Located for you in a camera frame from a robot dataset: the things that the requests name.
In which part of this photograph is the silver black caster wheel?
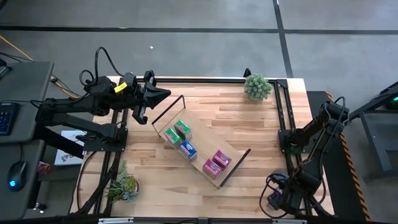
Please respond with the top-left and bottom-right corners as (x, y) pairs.
(32, 202), (48, 214)

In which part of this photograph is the round pale green potted plant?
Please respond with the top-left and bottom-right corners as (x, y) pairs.
(243, 73), (274, 102)

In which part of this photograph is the black keyboard cable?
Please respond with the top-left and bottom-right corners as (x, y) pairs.
(0, 98), (43, 105)

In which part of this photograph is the black metal stand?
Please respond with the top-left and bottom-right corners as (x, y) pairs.
(343, 80), (398, 183)

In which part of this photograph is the yellow cable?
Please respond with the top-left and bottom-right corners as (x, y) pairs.
(0, 35), (81, 100)

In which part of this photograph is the white printed box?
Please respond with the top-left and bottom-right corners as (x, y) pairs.
(54, 129), (86, 166)

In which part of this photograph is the blue Frosted Flakes cereal box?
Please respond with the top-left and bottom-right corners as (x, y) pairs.
(267, 190), (282, 210)
(179, 139), (198, 162)

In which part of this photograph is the wooden shelf with black legs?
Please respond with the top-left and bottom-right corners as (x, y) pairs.
(151, 94), (252, 190)

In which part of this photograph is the black mat with hazard stripe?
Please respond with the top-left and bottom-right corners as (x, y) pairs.
(306, 90), (371, 222)

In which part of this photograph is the green Apple Jacks cereal box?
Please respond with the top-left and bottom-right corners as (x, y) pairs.
(164, 127), (183, 147)
(173, 119), (193, 141)

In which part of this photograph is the dark device on desk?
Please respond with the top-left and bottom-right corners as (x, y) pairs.
(0, 57), (13, 80)

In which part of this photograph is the silver metal bracket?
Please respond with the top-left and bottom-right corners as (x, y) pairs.
(272, 218), (307, 224)
(98, 217), (134, 224)

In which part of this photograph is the black floor cable bundle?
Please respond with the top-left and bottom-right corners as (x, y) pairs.
(49, 74), (85, 100)

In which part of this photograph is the spiky green succulent plant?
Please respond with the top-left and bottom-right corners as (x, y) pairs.
(105, 160), (140, 205)

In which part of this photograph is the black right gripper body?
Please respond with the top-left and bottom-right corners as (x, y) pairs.
(269, 169), (296, 214)

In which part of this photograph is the thin black floor cable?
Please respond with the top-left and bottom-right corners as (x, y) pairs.
(0, 51), (32, 62)

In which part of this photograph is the black aluminium table frame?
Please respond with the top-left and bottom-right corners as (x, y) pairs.
(74, 68), (335, 218)

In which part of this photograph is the black table edge bar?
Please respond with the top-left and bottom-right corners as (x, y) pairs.
(0, 213), (398, 224)

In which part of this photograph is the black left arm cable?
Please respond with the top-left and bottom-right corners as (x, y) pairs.
(79, 46), (125, 91)

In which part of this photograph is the small pink packet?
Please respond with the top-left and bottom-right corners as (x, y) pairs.
(37, 161), (52, 175)

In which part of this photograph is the black backlit keyboard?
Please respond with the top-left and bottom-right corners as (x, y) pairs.
(0, 101), (19, 136)

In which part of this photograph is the black computer mouse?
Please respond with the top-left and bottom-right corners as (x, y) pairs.
(7, 161), (28, 192)

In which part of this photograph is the pink Raisin Bran cereal box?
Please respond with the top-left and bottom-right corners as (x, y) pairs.
(202, 158), (223, 180)
(211, 149), (233, 170)

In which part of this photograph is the grey desk surface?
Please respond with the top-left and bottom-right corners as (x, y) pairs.
(0, 139), (46, 220)
(0, 60), (55, 144)

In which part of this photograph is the black diagonal support beam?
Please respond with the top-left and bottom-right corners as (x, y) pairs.
(33, 133), (85, 159)

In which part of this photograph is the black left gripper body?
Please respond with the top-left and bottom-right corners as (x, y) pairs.
(113, 70), (157, 126)

